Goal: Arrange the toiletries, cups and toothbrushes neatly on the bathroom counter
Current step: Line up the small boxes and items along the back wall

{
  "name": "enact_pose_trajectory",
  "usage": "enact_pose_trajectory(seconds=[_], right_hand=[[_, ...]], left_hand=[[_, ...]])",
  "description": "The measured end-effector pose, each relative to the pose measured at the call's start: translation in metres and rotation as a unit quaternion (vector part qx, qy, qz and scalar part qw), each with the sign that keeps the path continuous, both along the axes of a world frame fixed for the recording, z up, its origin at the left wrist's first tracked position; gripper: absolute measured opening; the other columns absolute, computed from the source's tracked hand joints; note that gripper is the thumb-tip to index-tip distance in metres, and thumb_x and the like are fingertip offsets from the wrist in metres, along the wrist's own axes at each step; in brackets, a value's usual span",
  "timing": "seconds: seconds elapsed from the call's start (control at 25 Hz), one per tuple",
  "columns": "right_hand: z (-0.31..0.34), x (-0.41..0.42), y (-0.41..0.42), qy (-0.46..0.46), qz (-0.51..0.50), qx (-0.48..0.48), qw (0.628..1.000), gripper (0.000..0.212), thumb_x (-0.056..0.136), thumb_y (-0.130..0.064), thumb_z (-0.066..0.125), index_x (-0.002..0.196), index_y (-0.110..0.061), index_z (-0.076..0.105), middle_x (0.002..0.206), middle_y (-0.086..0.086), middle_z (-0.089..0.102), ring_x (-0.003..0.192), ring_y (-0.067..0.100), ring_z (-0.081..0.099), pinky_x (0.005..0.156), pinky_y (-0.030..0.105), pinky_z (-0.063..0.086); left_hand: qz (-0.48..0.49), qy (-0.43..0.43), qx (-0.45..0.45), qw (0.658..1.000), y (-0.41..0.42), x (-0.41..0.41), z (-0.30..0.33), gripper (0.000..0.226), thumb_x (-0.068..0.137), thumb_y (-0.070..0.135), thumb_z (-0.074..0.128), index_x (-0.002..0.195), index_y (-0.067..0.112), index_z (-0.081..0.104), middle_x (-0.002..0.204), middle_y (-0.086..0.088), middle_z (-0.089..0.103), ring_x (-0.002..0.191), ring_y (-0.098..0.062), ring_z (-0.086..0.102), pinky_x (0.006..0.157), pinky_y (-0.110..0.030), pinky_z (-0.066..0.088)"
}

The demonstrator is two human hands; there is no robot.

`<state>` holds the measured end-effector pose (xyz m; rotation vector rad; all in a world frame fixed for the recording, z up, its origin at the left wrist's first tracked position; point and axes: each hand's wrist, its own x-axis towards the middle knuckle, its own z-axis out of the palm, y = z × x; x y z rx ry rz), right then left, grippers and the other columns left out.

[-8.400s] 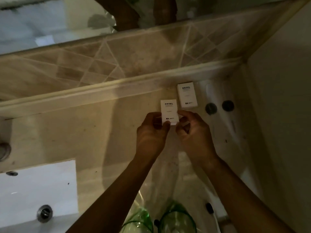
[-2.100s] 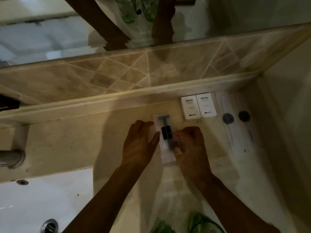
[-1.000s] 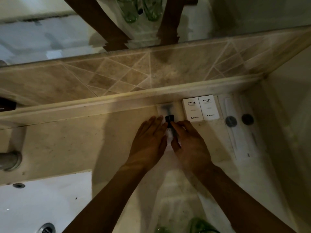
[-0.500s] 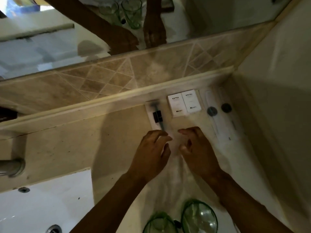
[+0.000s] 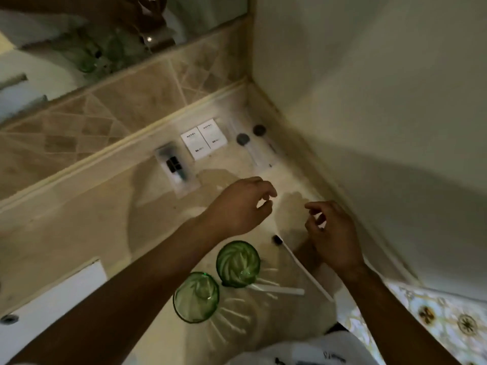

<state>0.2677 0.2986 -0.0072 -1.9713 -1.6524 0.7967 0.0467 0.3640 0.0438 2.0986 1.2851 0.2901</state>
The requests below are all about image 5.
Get green glass cup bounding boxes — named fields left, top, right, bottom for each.
left=173, top=272, right=220, bottom=323
left=216, top=240, right=262, bottom=288

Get person's white shirt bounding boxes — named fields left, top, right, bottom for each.
left=226, top=330, right=375, bottom=365

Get wall mirror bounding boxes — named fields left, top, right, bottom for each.
left=0, top=0, right=250, bottom=124

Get person's right forearm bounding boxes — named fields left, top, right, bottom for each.
left=338, top=262, right=463, bottom=365

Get white toothbrush black bristles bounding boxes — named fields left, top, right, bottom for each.
left=247, top=283, right=305, bottom=298
left=272, top=234, right=335, bottom=303

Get white sink basin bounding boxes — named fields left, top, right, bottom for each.
left=0, top=258, right=109, bottom=365

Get person's left forearm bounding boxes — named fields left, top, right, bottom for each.
left=7, top=216, right=218, bottom=365

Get clear packet with round sticker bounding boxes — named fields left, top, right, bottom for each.
left=243, top=108, right=284, bottom=160
left=226, top=117, right=275, bottom=168

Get person's right hand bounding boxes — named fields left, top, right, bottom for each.
left=304, top=200, right=366, bottom=278

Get white hotel box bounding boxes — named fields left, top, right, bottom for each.
left=180, top=127, right=212, bottom=161
left=197, top=118, right=229, bottom=150

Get clear packet with black label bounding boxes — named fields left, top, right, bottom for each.
left=154, top=142, right=200, bottom=194

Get person's left hand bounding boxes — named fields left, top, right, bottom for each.
left=197, top=176, right=279, bottom=238

